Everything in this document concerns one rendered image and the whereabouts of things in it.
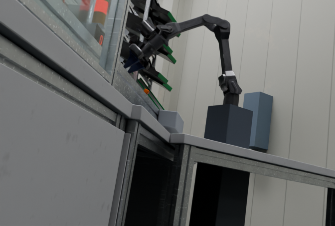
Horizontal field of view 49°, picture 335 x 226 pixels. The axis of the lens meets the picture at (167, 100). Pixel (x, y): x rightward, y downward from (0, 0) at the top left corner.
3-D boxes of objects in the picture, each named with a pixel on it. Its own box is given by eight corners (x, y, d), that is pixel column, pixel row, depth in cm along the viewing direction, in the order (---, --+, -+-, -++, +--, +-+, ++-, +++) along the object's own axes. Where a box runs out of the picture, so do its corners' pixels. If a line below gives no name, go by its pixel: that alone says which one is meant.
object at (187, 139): (350, 180, 157) (350, 173, 157) (183, 143, 108) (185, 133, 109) (232, 169, 214) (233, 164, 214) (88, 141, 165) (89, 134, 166)
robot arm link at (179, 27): (223, 33, 172) (214, 12, 173) (230, 27, 164) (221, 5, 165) (166, 52, 164) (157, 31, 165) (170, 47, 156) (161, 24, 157)
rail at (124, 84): (169, 147, 166) (172, 123, 168) (109, 104, 80) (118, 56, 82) (157, 145, 167) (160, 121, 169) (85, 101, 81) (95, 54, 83)
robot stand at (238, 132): (248, 157, 156) (253, 111, 160) (224, 151, 148) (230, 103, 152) (225, 156, 167) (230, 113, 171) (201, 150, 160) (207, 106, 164)
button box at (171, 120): (182, 135, 151) (184, 120, 152) (175, 127, 131) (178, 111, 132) (165, 133, 152) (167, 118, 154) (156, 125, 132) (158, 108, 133)
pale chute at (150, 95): (163, 123, 185) (170, 117, 185) (154, 117, 173) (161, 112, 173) (134, 83, 196) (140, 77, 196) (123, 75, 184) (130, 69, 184)
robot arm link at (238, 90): (234, 99, 167) (236, 85, 169) (242, 95, 159) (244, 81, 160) (220, 96, 166) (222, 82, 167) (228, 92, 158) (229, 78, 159)
